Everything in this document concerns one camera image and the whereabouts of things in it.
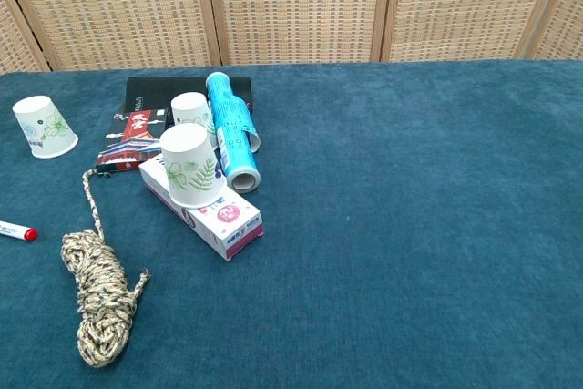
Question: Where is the woven bamboo folding screen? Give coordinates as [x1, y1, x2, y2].
[0, 0, 583, 74]

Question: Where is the blue velvet table cloth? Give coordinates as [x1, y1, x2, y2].
[0, 58, 583, 389]

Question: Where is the white pink toothpaste box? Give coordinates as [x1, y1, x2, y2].
[138, 155, 264, 262]

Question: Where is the white floral paper cup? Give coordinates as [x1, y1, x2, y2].
[159, 123, 228, 209]
[170, 92, 219, 149]
[12, 95, 79, 159]

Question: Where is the black book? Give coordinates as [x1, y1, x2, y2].
[123, 76, 253, 128]

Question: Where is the blue plastic wrap roll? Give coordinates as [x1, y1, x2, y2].
[205, 71, 262, 193]

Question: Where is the white marker with red cap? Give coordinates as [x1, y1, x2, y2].
[0, 220, 39, 243]

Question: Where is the beige braided rope bundle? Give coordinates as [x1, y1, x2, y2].
[61, 168, 151, 368]

